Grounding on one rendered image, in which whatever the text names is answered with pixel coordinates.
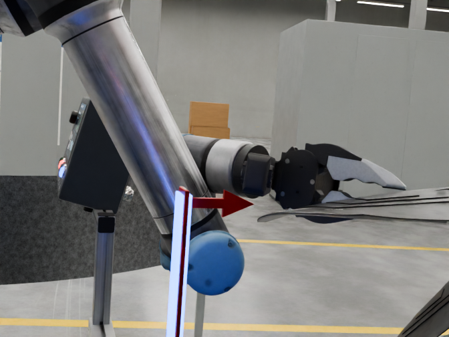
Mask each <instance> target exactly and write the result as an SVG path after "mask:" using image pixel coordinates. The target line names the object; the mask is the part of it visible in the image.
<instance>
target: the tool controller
mask: <svg viewBox="0 0 449 337"><path fill-rule="evenodd" d="M69 123H72V124H73V128H72V131H71V134H70V137H69V141H70V138H71V135H72V132H73V130H74V133H73V136H72V139H71V142H70V145H69V149H68V152H67V153H66V150H67V147H68V144H69V141H68V144H67V147H66V150H65V153H64V156H65V161H66V165H67V167H66V170H65V174H64V176H63V179H61V177H60V176H59V172H58V174H57V187H58V199H60V200H62V201H67V202H70V203H74V204H76V205H81V206H84V209H83V210H84V211H87V212H90V213H92V211H93V209H97V210H103V212H106V210H112V211H113V213H114V214H116V213H117V212H118V209H119V207H120V205H121V204H122V202H123V200H127V201H131V200H132V197H133V194H134V191H133V190H131V187H129V186H127V185H128V181H129V179H130V173H129V172H128V170H127V168H126V166H125V164H124V162H123V160H122V158H121V157H120V155H119V153H118V151H117V149H116V147H115V145H114V143H113V142H112V139H111V138H110V135H109V134H108V131H107V130H106V128H105V126H104V124H103V122H102V120H101V118H100V117H99V115H98V113H97V111H96V109H95V107H94V105H93V104H92V101H91V100H90V98H89V97H86V96H85V97H83V98H82V101H81V104H80V107H79V110H78V112H77V111H75V110H74V111H72V112H71V116H70V118H69Z"/></svg>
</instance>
